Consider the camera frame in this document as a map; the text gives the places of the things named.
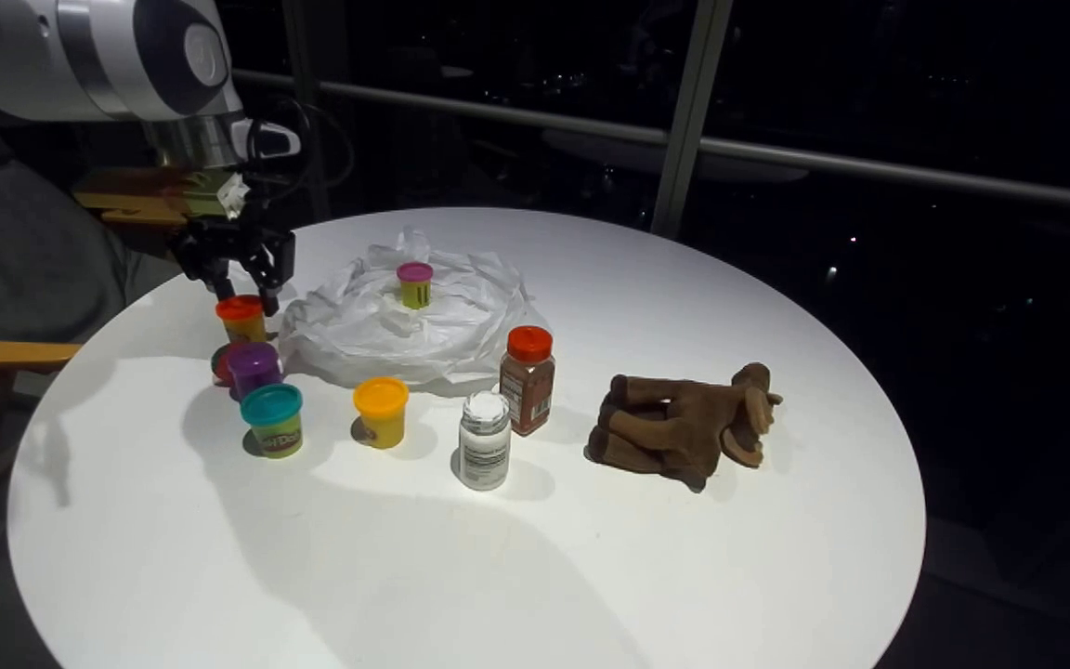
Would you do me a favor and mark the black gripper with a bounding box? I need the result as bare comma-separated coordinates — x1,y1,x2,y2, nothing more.
171,215,301,319

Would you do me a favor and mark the grey window frame post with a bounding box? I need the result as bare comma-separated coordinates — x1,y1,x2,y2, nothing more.
647,0,737,236

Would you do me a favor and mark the yellow lid dough tub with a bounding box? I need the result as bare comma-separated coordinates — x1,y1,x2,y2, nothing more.
351,375,411,448

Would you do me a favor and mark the dark vertical window post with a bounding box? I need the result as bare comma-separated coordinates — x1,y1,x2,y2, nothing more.
278,0,336,215

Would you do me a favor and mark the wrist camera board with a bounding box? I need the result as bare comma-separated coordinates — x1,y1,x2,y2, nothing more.
71,163,254,231

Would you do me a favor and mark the red capped spice bottle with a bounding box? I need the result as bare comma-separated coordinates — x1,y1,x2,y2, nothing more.
497,324,559,439

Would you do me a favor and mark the grey chair cushion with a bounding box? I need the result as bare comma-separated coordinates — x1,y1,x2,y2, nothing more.
0,109,129,345

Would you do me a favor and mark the teal lid dough tub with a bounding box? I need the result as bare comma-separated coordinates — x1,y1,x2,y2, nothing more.
239,380,309,459

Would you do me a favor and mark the grey horizontal window rail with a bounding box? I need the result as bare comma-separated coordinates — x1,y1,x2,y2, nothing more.
236,68,1070,215

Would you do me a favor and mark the clear white plastic bag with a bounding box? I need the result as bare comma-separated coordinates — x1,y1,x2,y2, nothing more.
275,231,548,401

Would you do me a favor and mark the orange lid dough tub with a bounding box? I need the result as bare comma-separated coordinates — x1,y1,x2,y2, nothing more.
213,294,272,350

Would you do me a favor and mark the wooden chair armrest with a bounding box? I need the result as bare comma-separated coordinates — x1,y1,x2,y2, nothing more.
0,333,82,375

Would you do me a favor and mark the purple lid dough tub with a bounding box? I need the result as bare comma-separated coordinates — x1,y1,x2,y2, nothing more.
226,342,288,401

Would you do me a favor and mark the brown plush toy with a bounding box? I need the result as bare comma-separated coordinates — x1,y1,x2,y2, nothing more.
580,355,789,494

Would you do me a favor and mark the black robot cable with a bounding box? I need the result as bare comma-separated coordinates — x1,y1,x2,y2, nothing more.
249,112,359,219

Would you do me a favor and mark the white capped pill bottle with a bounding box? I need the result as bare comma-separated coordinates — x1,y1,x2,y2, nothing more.
452,386,517,494

